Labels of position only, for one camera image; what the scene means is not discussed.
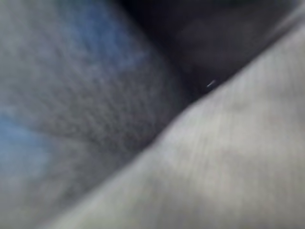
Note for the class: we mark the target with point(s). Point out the light grey garment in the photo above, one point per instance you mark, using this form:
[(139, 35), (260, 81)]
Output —
[(226, 162)]

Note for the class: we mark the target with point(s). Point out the grey textured sofa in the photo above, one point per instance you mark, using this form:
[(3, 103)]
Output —
[(71, 95)]

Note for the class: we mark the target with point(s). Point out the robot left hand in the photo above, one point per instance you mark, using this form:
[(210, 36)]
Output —
[(205, 43)]

